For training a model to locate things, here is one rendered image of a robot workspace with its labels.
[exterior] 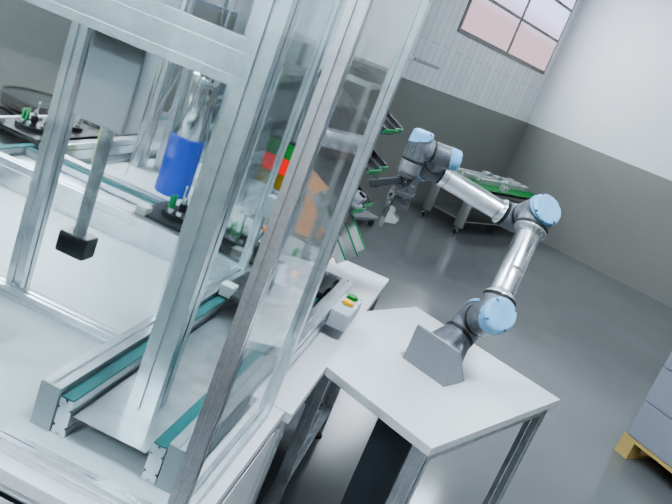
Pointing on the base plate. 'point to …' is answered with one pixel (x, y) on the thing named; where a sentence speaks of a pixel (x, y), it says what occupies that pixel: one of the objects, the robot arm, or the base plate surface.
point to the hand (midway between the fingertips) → (380, 223)
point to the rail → (315, 324)
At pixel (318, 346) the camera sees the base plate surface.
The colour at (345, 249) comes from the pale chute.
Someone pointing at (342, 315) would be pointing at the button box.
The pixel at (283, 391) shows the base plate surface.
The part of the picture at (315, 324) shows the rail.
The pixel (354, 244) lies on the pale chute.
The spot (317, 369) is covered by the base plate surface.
